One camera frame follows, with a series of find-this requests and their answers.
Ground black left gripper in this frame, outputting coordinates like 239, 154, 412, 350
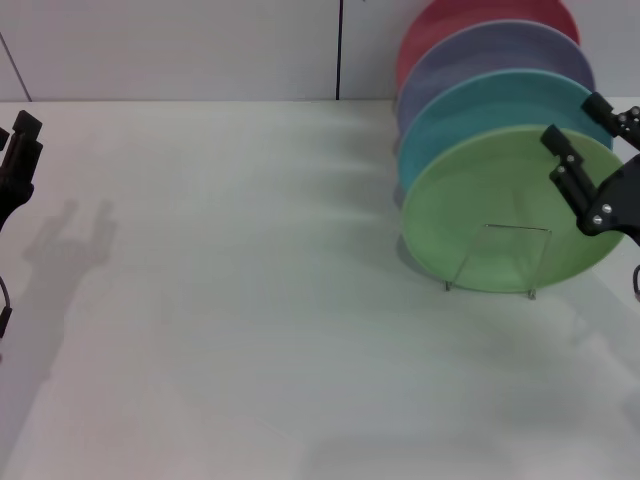
0, 110, 45, 232

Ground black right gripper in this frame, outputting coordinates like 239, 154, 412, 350
539, 92, 640, 247

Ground green round plate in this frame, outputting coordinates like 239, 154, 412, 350
401, 124, 626, 293

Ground purple round plate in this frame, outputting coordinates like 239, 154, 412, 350
396, 20, 596, 136

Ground blue round plate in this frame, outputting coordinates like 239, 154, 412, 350
398, 69, 614, 194

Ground red round plate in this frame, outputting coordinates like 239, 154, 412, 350
396, 0, 581, 91

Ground metal wire plate rack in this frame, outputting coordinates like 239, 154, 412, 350
444, 223, 551, 301

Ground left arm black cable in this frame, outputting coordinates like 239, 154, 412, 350
0, 277, 14, 339

